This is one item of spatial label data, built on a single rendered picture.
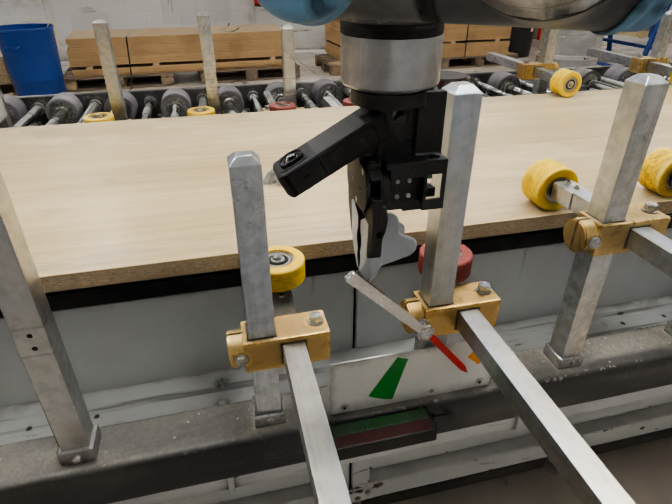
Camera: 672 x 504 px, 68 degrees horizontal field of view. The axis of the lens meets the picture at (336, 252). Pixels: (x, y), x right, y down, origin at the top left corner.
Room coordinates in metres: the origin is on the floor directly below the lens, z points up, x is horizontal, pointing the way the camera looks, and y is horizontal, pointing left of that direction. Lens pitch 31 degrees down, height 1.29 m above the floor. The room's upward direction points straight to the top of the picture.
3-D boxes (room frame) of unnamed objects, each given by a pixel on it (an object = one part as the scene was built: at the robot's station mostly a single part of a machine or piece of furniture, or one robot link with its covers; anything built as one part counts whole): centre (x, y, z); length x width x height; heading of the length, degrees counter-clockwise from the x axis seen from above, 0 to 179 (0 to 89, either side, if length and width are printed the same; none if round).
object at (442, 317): (0.59, -0.16, 0.85); 0.14 x 0.06 x 0.05; 104
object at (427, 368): (0.55, -0.12, 0.75); 0.26 x 0.01 x 0.10; 104
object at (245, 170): (0.52, 0.10, 0.87); 0.04 x 0.04 x 0.48; 14
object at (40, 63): (5.41, 3.11, 0.36); 0.59 x 0.57 x 0.73; 17
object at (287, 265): (0.63, 0.09, 0.85); 0.08 x 0.08 x 0.11
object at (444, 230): (0.58, -0.14, 0.93); 0.04 x 0.04 x 0.48; 14
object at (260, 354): (0.52, 0.08, 0.84); 0.14 x 0.06 x 0.05; 104
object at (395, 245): (0.46, -0.06, 1.02); 0.06 x 0.03 x 0.09; 104
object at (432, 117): (0.47, -0.06, 1.13); 0.09 x 0.08 x 0.12; 104
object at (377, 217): (0.45, -0.04, 1.07); 0.05 x 0.02 x 0.09; 14
